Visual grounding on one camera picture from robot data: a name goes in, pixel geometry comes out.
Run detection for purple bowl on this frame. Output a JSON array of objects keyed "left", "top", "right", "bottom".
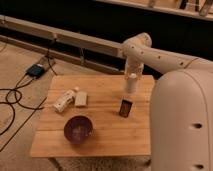
[{"left": 64, "top": 115, "right": 93, "bottom": 144}]

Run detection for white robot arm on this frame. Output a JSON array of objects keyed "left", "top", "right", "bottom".
[{"left": 122, "top": 33, "right": 213, "bottom": 171}]

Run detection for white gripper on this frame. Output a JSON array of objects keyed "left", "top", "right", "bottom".
[{"left": 124, "top": 57, "right": 144, "bottom": 83}]

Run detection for black floor cables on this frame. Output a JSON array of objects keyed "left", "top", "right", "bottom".
[{"left": 0, "top": 39, "right": 58, "bottom": 153}]

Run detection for white plastic bottle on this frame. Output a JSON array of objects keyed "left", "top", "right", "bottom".
[{"left": 53, "top": 89, "right": 78, "bottom": 113}]

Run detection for wooden side table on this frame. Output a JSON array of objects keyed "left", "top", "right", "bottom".
[{"left": 30, "top": 75, "right": 154, "bottom": 157}]

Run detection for dark eraser block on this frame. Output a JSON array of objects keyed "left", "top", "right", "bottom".
[{"left": 119, "top": 99, "right": 132, "bottom": 117}]

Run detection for white rectangular box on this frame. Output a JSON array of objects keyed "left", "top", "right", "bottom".
[{"left": 75, "top": 91, "right": 87, "bottom": 107}]

